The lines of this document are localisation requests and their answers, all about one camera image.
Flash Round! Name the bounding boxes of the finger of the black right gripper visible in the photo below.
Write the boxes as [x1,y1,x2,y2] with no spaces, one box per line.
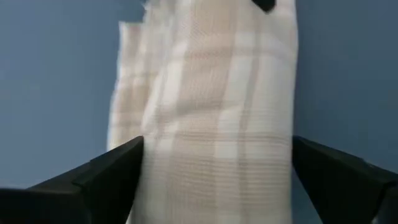
[251,0,276,14]

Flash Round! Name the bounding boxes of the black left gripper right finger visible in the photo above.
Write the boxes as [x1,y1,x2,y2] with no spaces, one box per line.
[292,135,398,224]

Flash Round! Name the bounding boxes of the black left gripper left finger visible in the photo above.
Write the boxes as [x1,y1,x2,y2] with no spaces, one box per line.
[0,135,145,224]

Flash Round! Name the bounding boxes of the white brown plaid towel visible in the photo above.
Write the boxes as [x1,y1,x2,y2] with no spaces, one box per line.
[106,0,300,224]

